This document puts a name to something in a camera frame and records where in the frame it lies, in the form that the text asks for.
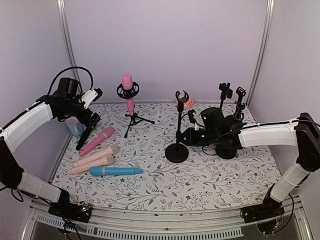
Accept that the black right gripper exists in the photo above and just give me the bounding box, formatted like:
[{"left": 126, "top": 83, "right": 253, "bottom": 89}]
[{"left": 178, "top": 127, "right": 220, "bottom": 147}]

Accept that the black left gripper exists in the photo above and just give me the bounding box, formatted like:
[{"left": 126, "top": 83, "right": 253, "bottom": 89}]
[{"left": 61, "top": 94, "right": 102, "bottom": 128}]

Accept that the black microphone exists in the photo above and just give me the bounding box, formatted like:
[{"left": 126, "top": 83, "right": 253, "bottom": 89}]
[{"left": 75, "top": 126, "right": 93, "bottom": 151}]

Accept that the black straight stand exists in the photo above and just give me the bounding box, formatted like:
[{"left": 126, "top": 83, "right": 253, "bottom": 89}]
[{"left": 165, "top": 90, "right": 189, "bottom": 164}]

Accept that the pink microphone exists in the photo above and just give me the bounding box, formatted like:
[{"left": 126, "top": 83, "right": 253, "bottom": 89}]
[
  {"left": 122, "top": 73, "right": 134, "bottom": 116},
  {"left": 79, "top": 126, "right": 115, "bottom": 157}
]

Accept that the beige microphone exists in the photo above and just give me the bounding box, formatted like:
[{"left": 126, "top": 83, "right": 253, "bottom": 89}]
[
  {"left": 73, "top": 145, "right": 119, "bottom": 167},
  {"left": 67, "top": 155, "right": 115, "bottom": 175}
]

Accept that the black round stand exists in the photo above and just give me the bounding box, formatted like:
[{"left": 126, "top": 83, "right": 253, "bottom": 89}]
[
  {"left": 233, "top": 86, "right": 247, "bottom": 122},
  {"left": 215, "top": 144, "right": 237, "bottom": 160}
]

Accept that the blue microphone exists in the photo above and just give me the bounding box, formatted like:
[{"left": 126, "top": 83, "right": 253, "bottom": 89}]
[{"left": 89, "top": 166, "right": 144, "bottom": 177}]

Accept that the black stand of blue microphone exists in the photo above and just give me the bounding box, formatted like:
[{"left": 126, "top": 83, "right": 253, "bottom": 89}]
[{"left": 218, "top": 82, "right": 233, "bottom": 109}]

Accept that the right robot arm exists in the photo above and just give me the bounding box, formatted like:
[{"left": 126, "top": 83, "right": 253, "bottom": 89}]
[{"left": 176, "top": 107, "right": 320, "bottom": 218}]

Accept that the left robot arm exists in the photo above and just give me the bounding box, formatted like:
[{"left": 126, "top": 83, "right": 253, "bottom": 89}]
[{"left": 0, "top": 78, "right": 103, "bottom": 217}]

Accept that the blue ceramic mug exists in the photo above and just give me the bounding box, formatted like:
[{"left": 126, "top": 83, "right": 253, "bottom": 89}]
[{"left": 66, "top": 116, "right": 85, "bottom": 138}]

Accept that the red patterned white bowl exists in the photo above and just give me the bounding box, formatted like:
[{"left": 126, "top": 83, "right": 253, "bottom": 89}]
[{"left": 176, "top": 97, "right": 195, "bottom": 112}]

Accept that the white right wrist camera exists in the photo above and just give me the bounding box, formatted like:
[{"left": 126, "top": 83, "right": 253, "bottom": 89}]
[{"left": 187, "top": 109, "right": 200, "bottom": 131}]

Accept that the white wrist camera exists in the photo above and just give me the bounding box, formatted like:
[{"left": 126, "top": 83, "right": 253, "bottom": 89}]
[
  {"left": 79, "top": 88, "right": 103, "bottom": 109},
  {"left": 187, "top": 109, "right": 200, "bottom": 131}
]

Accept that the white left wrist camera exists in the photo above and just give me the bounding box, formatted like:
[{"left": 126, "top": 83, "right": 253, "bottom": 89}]
[{"left": 79, "top": 88, "right": 103, "bottom": 109}]

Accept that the black tripod shock mount stand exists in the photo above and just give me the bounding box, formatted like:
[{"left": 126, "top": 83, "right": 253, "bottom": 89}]
[{"left": 116, "top": 79, "right": 155, "bottom": 138}]

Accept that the pink microphone in shock mount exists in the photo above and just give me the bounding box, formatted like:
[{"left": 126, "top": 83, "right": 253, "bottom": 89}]
[{"left": 122, "top": 73, "right": 134, "bottom": 116}]

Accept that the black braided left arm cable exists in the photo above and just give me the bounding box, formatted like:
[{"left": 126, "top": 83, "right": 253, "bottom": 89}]
[{"left": 48, "top": 66, "right": 95, "bottom": 96}]

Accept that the aluminium front frame rail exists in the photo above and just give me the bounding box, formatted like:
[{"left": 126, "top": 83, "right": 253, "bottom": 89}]
[{"left": 20, "top": 195, "right": 314, "bottom": 240}]

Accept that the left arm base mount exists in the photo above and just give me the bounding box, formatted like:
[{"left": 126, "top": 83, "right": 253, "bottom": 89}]
[{"left": 48, "top": 198, "right": 93, "bottom": 223}]

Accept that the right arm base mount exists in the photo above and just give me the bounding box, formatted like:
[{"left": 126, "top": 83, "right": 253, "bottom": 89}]
[{"left": 239, "top": 190, "right": 295, "bottom": 236}]

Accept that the aluminium left corner post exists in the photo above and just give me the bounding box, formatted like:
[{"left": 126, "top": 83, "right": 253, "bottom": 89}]
[{"left": 56, "top": 0, "right": 87, "bottom": 83}]

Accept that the aluminium corner post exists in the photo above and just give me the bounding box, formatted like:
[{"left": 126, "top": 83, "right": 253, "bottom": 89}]
[
  {"left": 246, "top": 0, "right": 275, "bottom": 108},
  {"left": 56, "top": 0, "right": 87, "bottom": 83}
]

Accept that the aluminium right corner post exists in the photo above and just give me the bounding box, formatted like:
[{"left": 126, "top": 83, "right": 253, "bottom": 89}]
[{"left": 246, "top": 0, "right": 275, "bottom": 108}]

